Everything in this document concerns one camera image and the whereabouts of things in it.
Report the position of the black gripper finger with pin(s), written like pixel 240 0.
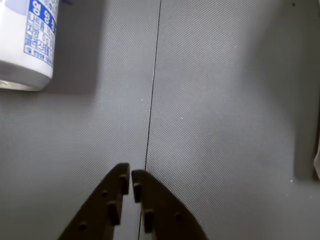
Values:
pixel 165 215
pixel 100 210

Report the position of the white blue Milkis can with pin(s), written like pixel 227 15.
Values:
pixel 15 32

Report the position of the dark grey textured mat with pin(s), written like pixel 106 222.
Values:
pixel 225 100
pixel 75 125

